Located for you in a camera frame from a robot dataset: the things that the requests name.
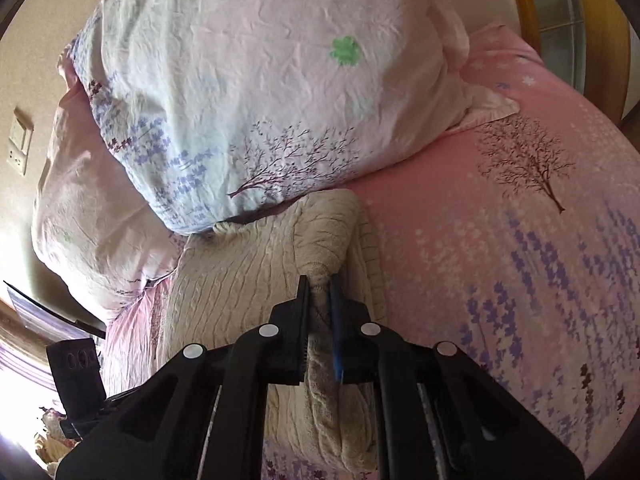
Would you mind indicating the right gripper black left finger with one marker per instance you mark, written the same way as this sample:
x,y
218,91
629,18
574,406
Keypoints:
x,y
202,414

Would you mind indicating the black camera box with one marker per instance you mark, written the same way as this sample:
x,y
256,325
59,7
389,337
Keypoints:
x,y
75,369

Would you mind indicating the white lavender-print pillow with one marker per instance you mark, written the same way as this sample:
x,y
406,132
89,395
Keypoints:
x,y
219,108

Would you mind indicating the wooden headboard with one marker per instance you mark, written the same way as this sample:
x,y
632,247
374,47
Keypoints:
x,y
592,46

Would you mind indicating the large pale pink floral pillow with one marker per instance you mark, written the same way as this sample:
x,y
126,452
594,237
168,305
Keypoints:
x,y
90,225

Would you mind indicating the beige wall switch panel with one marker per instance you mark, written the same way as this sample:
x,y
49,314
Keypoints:
x,y
19,140

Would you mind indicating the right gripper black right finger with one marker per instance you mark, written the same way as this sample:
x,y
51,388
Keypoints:
x,y
438,414

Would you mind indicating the beige cable-knit sweater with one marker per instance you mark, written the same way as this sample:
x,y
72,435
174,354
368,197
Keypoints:
x,y
228,280

